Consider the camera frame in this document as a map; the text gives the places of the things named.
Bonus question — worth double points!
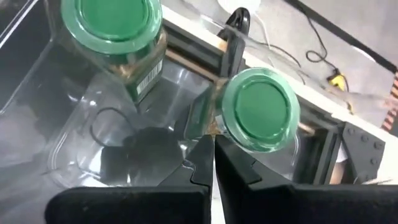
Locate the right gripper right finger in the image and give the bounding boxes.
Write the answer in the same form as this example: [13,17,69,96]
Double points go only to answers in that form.
[215,134,398,224]

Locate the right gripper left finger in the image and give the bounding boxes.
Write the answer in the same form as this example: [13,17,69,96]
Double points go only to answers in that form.
[45,134,215,224]

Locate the green-lid spice jar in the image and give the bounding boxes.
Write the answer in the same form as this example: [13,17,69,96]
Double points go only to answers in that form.
[183,67,302,153]
[60,0,168,105]

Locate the clear plastic bin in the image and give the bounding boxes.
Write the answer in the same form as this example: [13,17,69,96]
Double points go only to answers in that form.
[0,0,304,191]

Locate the yellow plug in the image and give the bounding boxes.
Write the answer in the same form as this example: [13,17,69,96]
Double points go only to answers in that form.
[326,73,349,93]

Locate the orange black striped strip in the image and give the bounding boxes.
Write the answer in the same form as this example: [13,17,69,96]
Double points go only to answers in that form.
[381,71,398,131]

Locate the black clamp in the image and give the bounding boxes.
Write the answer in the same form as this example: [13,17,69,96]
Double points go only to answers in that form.
[217,6,251,78]

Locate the black table frame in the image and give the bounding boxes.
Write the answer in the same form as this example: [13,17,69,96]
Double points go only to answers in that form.
[163,21,388,186]

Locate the black floor cable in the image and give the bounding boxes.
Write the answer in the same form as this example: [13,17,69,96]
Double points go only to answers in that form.
[304,12,343,77]

